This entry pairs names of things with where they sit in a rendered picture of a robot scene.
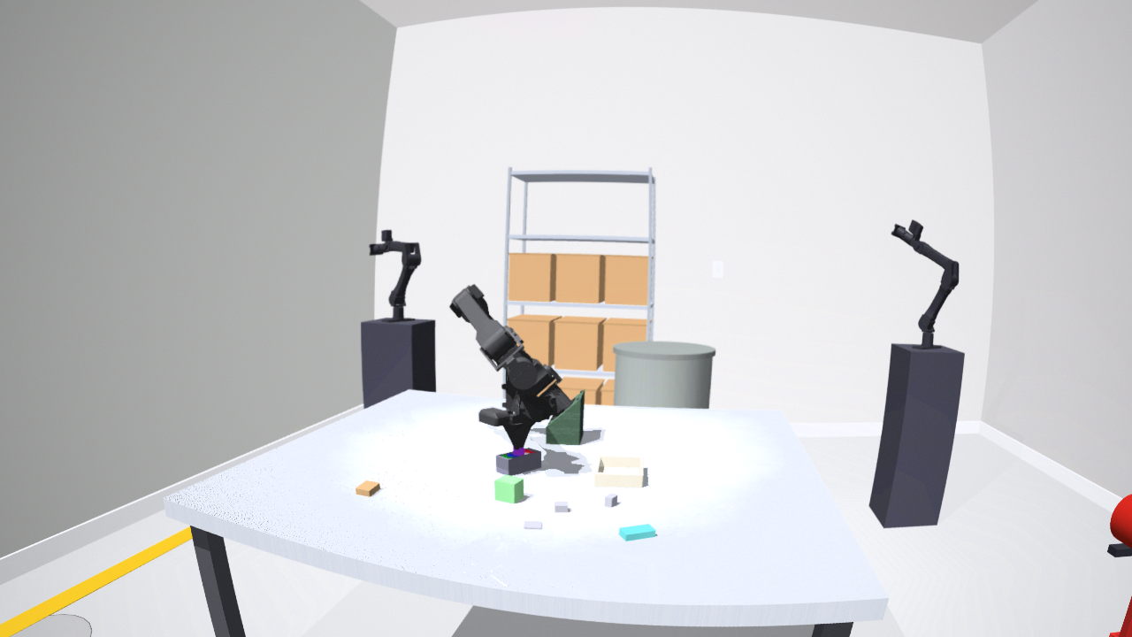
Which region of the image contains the tan rectangular block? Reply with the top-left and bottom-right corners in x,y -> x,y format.
355,480 -> 380,497

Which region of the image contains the beige open tray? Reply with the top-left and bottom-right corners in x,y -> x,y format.
593,456 -> 644,488

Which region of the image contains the cyan rectangular block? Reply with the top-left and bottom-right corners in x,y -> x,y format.
619,525 -> 655,541

